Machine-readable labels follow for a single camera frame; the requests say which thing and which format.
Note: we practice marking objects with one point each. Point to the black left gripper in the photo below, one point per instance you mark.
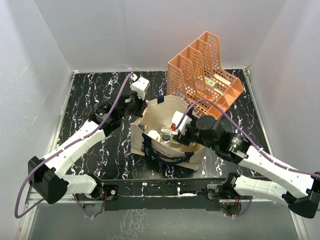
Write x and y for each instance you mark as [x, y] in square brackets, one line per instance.
[143, 104]

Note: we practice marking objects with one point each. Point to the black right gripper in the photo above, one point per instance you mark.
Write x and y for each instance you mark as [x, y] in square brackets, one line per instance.
[184, 139]

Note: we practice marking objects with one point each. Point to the small clear square bottle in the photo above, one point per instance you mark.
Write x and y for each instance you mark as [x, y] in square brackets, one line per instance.
[142, 127]

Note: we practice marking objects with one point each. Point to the large clear square bottle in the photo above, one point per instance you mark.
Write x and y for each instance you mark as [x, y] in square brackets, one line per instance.
[166, 136]

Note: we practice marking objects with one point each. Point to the cream canvas tote bag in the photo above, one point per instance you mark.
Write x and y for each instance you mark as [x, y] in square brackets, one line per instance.
[157, 116]

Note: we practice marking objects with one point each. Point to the cream round cap bottle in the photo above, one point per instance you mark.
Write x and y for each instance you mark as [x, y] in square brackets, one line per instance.
[154, 135]

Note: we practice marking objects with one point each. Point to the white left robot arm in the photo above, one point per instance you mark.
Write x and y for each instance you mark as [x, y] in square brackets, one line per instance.
[48, 175]

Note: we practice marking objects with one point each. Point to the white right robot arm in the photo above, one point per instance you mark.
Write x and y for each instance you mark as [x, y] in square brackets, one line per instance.
[299, 191]

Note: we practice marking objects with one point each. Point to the peach plastic file organizer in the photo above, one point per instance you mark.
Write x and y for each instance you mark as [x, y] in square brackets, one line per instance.
[196, 76]

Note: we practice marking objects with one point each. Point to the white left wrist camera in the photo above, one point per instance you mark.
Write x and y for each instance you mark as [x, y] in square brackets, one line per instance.
[141, 87]

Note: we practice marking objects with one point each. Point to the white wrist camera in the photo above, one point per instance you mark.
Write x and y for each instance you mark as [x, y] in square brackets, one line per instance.
[180, 121]
[141, 87]

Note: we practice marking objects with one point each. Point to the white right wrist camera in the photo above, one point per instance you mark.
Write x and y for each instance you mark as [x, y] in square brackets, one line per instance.
[180, 121]

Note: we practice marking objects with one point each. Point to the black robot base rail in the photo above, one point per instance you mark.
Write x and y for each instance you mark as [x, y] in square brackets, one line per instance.
[158, 194]

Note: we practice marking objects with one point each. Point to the aluminium table frame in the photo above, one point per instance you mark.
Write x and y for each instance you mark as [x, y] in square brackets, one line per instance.
[282, 183]

